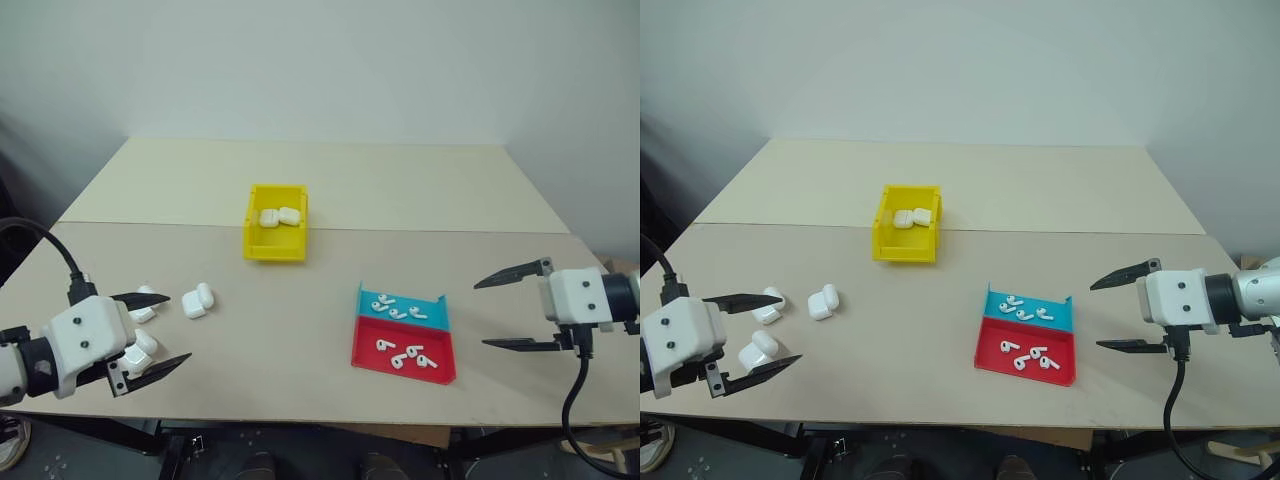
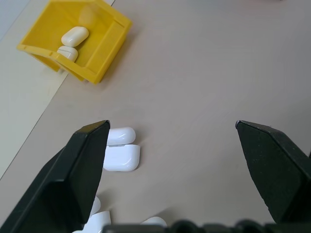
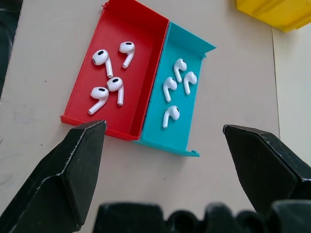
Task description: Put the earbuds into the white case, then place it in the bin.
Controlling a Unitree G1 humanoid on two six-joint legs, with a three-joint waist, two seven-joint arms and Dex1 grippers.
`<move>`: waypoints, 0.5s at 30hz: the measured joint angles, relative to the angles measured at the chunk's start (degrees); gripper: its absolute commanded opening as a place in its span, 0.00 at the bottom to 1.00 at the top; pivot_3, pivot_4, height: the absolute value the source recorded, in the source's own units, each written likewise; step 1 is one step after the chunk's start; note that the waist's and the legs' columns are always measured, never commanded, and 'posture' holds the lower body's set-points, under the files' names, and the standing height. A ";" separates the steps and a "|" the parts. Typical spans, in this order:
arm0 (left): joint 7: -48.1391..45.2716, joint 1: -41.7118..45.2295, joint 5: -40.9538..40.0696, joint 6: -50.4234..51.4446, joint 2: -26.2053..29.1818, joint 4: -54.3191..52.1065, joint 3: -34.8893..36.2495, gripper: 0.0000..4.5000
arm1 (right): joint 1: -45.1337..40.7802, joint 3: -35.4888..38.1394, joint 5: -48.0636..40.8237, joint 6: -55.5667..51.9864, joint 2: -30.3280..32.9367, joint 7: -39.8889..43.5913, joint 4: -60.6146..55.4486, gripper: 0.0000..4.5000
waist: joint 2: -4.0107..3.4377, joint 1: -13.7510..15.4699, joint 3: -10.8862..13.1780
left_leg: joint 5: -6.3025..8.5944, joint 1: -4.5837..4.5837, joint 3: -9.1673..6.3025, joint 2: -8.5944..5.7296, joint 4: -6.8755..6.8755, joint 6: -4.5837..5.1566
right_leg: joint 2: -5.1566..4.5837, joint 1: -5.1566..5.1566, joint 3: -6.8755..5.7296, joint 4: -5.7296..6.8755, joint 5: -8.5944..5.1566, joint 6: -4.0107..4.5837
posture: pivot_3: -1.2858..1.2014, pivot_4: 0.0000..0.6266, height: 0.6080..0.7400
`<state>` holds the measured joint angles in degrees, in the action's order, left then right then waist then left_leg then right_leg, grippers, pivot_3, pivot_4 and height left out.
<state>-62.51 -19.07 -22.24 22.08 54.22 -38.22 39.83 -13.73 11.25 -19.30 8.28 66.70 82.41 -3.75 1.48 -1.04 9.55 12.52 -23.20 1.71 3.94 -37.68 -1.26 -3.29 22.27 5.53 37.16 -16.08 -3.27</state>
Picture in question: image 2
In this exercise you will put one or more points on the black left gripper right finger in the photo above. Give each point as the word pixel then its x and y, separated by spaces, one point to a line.
pixel 272 170

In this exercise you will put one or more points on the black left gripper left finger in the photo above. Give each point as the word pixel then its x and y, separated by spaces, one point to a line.
pixel 56 184

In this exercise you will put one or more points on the yellow plastic bin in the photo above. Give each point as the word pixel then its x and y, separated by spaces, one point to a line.
pixel 73 36

